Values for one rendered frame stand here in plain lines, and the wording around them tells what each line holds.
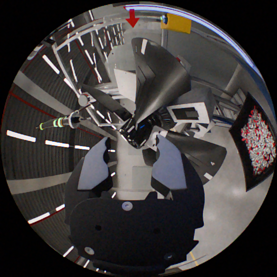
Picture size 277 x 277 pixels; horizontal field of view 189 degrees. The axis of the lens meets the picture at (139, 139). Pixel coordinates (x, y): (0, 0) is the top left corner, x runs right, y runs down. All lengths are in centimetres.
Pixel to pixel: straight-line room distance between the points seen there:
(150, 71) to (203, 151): 26
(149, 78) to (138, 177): 754
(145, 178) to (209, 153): 741
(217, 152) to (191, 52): 89
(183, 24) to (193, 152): 49
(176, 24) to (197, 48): 63
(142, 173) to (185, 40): 757
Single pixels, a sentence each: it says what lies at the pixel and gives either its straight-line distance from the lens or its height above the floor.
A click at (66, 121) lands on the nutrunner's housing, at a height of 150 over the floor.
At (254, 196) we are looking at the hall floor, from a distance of 130.
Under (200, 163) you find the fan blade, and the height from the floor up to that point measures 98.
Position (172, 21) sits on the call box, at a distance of 43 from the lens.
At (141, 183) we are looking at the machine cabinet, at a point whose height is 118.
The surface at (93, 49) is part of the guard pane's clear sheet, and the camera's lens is 102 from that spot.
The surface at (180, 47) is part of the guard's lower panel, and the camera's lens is 97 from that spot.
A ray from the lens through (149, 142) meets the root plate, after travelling 38.
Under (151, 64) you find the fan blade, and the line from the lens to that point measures 15.
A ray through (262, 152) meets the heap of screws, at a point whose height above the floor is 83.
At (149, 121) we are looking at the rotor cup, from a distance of 39.
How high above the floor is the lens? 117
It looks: 2 degrees up
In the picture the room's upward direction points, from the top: 90 degrees counter-clockwise
